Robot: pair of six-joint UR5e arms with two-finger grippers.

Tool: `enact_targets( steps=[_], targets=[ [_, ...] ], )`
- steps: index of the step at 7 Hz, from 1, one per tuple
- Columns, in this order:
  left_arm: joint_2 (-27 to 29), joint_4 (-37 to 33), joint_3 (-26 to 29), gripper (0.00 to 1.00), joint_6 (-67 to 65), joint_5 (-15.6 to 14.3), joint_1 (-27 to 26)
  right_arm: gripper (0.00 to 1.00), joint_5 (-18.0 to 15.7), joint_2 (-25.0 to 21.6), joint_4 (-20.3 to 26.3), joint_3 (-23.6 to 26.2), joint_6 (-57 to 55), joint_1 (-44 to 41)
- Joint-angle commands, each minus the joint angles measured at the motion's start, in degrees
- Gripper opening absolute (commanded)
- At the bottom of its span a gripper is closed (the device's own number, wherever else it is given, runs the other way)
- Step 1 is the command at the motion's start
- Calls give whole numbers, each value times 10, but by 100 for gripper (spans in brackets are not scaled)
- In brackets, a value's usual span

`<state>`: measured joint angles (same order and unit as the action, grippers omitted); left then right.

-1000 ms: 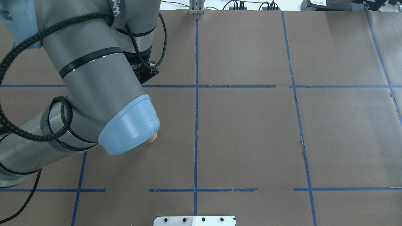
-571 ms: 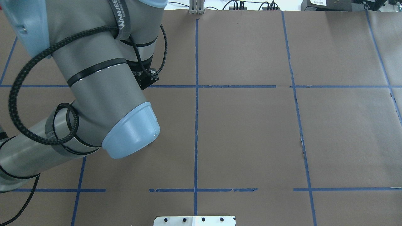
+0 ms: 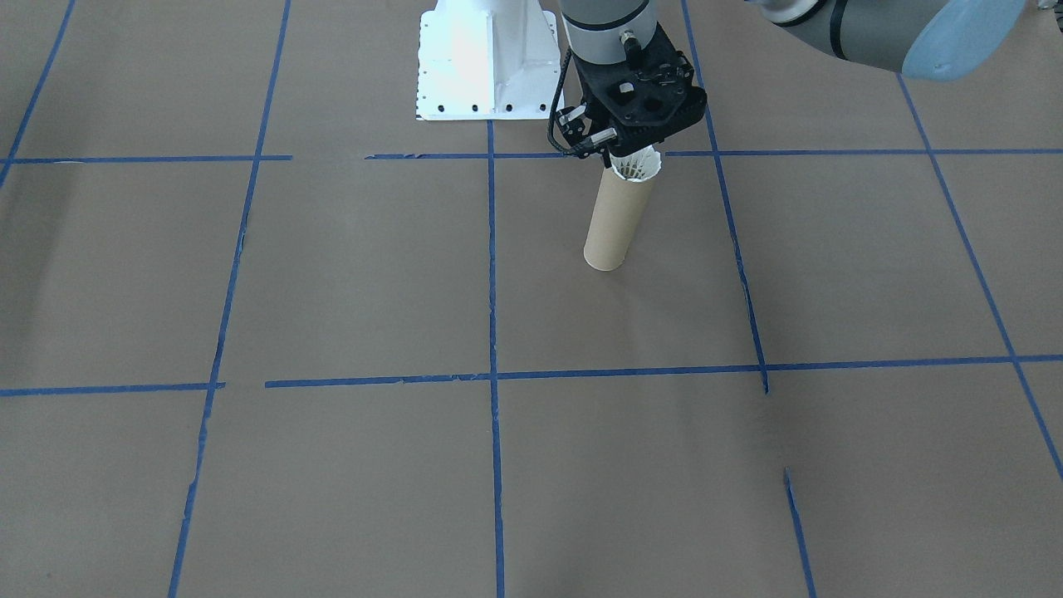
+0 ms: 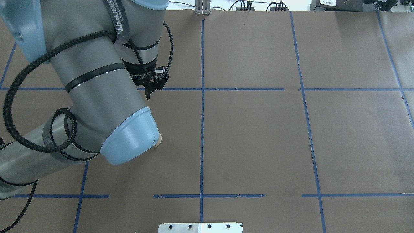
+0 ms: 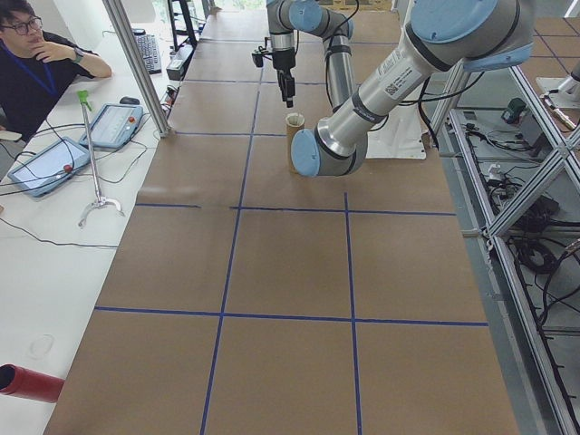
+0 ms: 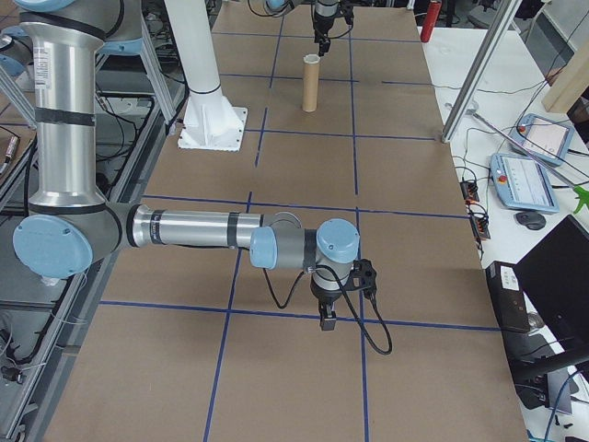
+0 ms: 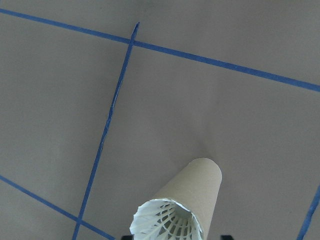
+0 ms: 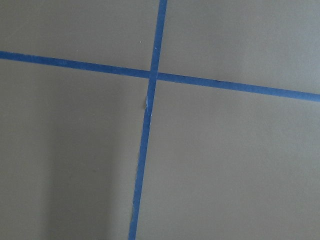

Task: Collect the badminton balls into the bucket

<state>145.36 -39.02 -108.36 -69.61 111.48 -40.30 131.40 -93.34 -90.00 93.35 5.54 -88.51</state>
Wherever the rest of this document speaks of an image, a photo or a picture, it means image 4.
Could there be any black power strip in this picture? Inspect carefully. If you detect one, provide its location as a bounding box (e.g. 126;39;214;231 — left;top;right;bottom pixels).
234;0;289;12

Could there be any black equipment box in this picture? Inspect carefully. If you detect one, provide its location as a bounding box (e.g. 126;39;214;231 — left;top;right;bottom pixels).
310;0;400;11

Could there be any black printed cable strap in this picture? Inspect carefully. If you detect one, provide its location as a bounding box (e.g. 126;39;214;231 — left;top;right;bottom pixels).
104;0;132;45

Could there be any aluminium frame post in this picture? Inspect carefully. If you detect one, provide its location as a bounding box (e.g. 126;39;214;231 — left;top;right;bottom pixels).
195;0;211;16

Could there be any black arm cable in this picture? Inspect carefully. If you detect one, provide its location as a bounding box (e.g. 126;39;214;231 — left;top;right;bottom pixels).
0;21;175;233

